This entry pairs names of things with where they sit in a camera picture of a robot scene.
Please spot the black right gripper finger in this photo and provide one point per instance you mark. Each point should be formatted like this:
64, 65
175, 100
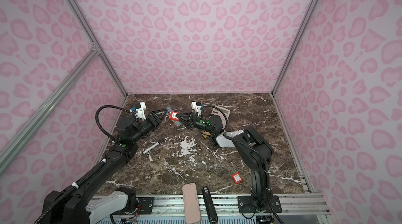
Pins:
185, 122
183, 115

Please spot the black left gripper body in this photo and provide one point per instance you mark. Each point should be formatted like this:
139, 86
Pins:
148, 126

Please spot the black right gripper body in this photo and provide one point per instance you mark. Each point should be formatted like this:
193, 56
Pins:
200, 124

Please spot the brass padlock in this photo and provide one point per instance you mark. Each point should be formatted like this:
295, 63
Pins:
206, 134

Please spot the red padlock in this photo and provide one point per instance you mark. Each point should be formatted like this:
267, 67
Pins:
237, 178
173, 116

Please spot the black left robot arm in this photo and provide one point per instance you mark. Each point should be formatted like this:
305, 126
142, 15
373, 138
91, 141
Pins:
94, 170

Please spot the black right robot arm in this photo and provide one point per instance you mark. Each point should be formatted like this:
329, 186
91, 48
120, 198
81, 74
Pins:
255, 152

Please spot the blue stapler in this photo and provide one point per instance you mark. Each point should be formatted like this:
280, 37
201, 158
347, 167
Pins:
177, 123

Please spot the pink calculator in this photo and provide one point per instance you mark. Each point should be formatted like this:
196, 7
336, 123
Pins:
218, 110

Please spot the white marker pen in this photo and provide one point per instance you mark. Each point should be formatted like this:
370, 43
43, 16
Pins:
152, 147

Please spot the pink case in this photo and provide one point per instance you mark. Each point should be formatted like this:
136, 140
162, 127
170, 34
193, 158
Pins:
191, 205

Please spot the black stapler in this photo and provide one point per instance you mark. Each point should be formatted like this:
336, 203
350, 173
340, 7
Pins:
209, 205

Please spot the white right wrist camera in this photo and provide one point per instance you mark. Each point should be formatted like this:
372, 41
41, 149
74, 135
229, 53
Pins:
197, 107

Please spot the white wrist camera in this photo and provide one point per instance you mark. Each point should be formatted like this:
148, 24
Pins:
197, 107
137, 111

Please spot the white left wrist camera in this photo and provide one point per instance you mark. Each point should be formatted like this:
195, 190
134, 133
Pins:
137, 111

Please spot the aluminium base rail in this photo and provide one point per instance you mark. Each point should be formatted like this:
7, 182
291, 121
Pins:
172, 205

